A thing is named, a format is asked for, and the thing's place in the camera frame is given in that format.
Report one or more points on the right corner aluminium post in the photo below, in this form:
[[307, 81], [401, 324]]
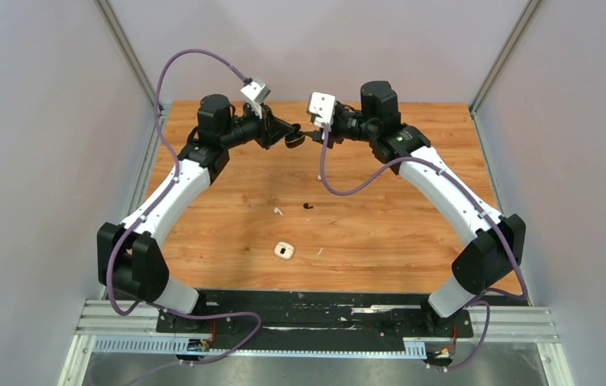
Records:
[[518, 30]]

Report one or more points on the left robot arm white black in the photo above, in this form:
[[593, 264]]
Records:
[[129, 256]]

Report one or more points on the aluminium rail frame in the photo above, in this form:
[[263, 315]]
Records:
[[150, 331]]

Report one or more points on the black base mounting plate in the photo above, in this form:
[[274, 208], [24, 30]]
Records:
[[334, 321]]

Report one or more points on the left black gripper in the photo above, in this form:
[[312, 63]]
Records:
[[271, 129]]

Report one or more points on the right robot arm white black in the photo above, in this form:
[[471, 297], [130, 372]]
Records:
[[493, 241]]

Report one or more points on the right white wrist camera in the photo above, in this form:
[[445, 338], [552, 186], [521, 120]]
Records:
[[321, 108]]

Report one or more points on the white open charging case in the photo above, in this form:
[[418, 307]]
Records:
[[284, 251]]

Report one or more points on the left corner aluminium post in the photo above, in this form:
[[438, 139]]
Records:
[[113, 23]]

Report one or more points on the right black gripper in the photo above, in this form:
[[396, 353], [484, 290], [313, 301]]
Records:
[[332, 137]]

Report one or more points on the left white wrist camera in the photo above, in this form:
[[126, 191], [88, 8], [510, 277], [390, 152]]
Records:
[[255, 92]]

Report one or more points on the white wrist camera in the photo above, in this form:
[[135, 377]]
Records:
[[321, 108], [255, 92]]

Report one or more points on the black charging case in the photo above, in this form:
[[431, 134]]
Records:
[[294, 140]]

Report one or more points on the corner aluminium post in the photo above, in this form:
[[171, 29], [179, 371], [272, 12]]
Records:
[[518, 30], [113, 23]]

